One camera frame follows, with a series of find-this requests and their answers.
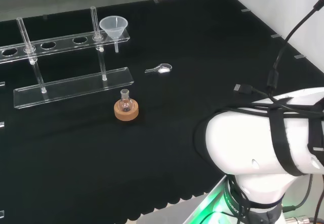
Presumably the clear plastic funnel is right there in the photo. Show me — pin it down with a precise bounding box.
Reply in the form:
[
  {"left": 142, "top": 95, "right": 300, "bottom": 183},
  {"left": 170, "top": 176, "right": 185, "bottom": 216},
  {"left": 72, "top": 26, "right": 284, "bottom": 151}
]
[{"left": 99, "top": 16, "right": 129, "bottom": 54}]

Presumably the glass weighing funnel with powder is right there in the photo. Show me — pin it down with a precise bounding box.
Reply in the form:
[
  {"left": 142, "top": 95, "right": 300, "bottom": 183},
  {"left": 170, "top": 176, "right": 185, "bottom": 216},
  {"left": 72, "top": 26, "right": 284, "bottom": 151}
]
[{"left": 144, "top": 63, "right": 174, "bottom": 74}]

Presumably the clear acrylic funnel stand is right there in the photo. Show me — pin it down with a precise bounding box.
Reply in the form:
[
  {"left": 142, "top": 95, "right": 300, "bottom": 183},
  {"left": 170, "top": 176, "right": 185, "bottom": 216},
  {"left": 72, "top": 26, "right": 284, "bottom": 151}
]
[{"left": 0, "top": 6, "right": 135, "bottom": 111}]

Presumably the small round-bottom glass flask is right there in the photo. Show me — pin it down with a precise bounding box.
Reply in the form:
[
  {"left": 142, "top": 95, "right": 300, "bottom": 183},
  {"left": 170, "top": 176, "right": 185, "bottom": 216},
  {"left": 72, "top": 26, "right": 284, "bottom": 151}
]
[{"left": 118, "top": 88, "right": 134, "bottom": 113}]

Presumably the black bench cloth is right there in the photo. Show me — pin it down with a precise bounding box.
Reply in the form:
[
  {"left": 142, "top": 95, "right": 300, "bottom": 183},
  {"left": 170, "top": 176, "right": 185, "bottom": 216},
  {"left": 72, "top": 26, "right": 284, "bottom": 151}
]
[{"left": 0, "top": 0, "right": 324, "bottom": 221}]

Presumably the cork ring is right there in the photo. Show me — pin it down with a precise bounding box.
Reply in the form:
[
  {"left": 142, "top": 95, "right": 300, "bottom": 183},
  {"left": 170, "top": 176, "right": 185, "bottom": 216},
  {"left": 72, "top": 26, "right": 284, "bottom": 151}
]
[{"left": 113, "top": 99, "right": 140, "bottom": 121}]

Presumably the black cable with flat plug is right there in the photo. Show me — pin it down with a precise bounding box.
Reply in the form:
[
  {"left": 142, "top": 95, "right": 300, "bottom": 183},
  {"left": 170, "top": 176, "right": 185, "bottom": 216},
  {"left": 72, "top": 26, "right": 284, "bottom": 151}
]
[{"left": 233, "top": 83, "right": 273, "bottom": 99}]

